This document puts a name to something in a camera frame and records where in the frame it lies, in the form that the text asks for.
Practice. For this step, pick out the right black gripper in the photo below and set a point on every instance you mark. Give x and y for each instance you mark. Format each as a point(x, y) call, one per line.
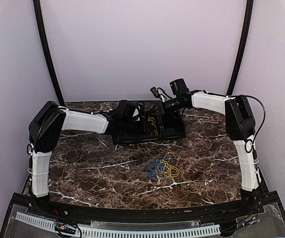
point(162, 111)

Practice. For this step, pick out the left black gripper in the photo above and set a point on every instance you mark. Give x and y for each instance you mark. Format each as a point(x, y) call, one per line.
point(144, 128)

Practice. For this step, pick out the black three-compartment bin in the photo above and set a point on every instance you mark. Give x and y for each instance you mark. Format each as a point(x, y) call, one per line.
point(172, 127)

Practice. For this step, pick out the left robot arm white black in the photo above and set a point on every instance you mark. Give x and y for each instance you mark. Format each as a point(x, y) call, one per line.
point(52, 119)

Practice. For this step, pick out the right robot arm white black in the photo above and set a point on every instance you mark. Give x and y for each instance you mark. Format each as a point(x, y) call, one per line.
point(239, 122)

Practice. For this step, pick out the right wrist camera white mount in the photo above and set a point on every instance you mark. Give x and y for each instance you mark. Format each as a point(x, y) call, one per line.
point(159, 93)

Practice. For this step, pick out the white slotted cable duct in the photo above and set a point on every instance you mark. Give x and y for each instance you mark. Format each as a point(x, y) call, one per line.
point(120, 230)

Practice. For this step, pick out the black front rail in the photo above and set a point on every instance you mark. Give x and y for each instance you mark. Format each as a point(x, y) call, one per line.
point(225, 212)

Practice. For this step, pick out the right black frame post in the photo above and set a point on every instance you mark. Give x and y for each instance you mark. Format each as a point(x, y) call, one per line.
point(241, 47)

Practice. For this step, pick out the black frame post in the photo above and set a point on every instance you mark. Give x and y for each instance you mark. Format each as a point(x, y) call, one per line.
point(46, 51)
point(241, 47)

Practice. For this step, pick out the left black frame post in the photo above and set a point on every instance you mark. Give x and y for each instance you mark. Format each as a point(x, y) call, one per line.
point(46, 51)

